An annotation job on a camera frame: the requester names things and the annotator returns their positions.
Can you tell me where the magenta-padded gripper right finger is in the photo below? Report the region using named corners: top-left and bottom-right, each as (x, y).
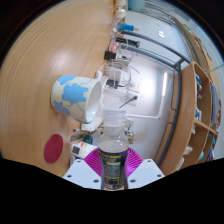
top-left (125, 148), bottom-right (165, 190)

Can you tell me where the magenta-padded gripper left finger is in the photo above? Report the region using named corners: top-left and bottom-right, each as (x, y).
top-left (63, 148), bottom-right (102, 190)

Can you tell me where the clear dark-labelled drink bottle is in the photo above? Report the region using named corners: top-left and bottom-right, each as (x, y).
top-left (97, 108), bottom-right (130, 191)

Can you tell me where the small white digital clock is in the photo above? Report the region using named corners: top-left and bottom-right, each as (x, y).
top-left (70, 143), bottom-right (88, 158)

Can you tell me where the flat round red coaster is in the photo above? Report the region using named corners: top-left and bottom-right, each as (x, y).
top-left (43, 133), bottom-right (64, 164)

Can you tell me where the wooden shelf unit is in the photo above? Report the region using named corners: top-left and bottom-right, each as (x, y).
top-left (153, 16), bottom-right (223, 176)

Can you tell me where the white mug with blue map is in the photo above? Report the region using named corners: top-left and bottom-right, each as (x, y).
top-left (50, 74), bottom-right (105, 124)

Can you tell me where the black electric shaver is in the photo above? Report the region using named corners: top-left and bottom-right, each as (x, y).
top-left (116, 37), bottom-right (140, 48)

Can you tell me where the small blue bottle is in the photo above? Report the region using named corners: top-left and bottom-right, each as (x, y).
top-left (118, 23), bottom-right (140, 33)

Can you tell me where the white charger with cables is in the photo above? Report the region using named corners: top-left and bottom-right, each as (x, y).
top-left (106, 64), bottom-right (127, 88)

